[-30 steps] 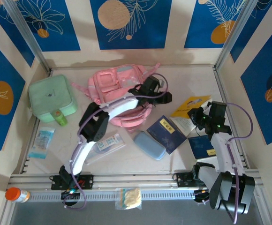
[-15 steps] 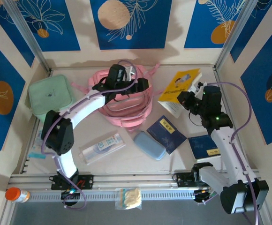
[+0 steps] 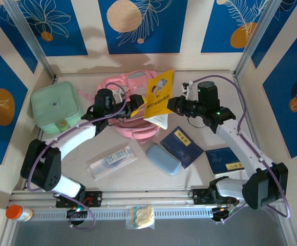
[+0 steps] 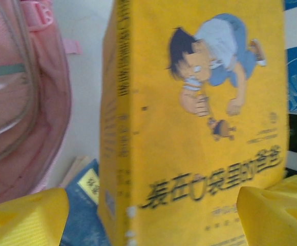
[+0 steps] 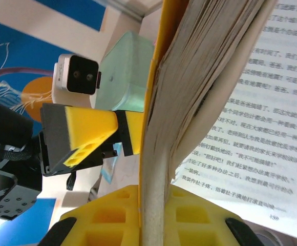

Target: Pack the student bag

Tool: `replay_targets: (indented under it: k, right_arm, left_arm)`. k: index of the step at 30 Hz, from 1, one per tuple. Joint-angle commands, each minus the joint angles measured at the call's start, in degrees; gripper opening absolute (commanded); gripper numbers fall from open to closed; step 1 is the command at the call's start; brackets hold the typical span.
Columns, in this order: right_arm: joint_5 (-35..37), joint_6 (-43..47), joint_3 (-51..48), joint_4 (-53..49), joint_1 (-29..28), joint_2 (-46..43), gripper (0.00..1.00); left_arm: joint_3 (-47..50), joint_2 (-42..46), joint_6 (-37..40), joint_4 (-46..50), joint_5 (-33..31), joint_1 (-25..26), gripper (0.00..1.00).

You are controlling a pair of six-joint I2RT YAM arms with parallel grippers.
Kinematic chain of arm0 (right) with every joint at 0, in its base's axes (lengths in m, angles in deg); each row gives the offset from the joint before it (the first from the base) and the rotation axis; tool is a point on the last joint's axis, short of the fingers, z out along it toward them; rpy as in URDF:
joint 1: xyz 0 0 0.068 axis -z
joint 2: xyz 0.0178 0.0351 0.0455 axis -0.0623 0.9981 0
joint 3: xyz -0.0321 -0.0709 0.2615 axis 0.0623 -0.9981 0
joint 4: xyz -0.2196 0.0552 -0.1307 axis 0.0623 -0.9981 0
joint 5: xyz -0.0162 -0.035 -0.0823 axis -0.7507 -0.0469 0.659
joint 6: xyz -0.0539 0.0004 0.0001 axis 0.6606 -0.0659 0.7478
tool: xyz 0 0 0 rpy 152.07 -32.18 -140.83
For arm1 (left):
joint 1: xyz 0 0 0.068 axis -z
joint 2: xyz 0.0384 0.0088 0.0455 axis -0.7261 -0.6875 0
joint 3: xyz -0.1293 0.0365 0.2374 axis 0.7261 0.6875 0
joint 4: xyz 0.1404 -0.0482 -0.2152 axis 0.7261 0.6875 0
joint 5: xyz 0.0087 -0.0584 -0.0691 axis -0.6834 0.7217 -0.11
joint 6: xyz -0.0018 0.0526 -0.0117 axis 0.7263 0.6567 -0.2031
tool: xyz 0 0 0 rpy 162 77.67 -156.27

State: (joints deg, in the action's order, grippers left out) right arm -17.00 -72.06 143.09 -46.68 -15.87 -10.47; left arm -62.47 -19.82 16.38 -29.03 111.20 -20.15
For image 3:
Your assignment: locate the pink student backpack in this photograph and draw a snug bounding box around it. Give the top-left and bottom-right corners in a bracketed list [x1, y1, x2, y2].
[78, 70, 164, 140]

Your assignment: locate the yellow picture book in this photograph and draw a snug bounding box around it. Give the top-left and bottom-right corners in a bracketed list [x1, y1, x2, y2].
[143, 68, 176, 130]

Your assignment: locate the dark blue book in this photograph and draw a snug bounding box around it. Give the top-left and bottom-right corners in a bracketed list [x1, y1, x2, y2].
[205, 147, 245, 176]
[160, 125, 205, 169]

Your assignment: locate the clear plastic stationery box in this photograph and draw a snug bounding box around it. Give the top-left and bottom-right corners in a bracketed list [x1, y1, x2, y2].
[86, 143, 138, 181]

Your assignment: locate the grey-blue pencil case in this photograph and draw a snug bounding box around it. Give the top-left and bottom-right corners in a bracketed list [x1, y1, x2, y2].
[145, 143, 182, 176]

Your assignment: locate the green lunch bag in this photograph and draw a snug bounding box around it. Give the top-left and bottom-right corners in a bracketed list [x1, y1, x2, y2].
[30, 81, 84, 134]

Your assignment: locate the plastic bag with white gloves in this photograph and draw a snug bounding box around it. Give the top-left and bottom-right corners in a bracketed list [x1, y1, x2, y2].
[125, 204, 156, 230]

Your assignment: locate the orange-capped bottle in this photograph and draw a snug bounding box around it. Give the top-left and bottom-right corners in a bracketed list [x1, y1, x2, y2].
[5, 204, 33, 222]

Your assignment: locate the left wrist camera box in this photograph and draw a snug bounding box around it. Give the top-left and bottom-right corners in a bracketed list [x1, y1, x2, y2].
[113, 89, 125, 102]

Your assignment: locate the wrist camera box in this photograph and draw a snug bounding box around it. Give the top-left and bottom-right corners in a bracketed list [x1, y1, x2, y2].
[113, 89, 125, 102]
[181, 80, 193, 96]

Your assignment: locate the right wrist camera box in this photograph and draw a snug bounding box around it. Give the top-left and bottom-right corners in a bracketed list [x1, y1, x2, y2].
[181, 80, 193, 96]

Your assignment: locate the aluminium table side rail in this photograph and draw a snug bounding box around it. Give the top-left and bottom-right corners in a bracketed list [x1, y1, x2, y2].
[232, 73, 274, 186]

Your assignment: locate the aluminium frame post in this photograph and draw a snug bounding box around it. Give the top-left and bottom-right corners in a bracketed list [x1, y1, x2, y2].
[4, 0, 56, 80]
[233, 0, 280, 77]

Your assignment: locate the aluminium mounting rail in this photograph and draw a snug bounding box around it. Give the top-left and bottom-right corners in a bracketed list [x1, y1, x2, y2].
[9, 189, 285, 206]

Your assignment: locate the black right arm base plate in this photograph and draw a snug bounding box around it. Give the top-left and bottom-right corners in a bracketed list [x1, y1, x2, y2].
[191, 188, 240, 206]

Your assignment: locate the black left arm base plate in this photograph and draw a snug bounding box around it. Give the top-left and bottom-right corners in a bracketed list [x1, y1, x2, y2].
[55, 191, 103, 208]

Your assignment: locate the grey slotted cable duct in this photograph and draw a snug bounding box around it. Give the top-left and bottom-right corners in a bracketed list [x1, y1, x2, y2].
[32, 207, 214, 221]

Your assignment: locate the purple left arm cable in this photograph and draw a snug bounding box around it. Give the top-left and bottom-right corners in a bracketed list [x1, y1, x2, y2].
[26, 81, 128, 230]

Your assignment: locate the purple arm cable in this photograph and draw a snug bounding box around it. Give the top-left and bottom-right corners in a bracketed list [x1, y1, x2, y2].
[26, 81, 128, 230]
[189, 74, 292, 226]

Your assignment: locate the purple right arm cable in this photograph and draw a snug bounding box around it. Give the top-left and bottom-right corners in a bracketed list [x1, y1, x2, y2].
[189, 74, 292, 226]

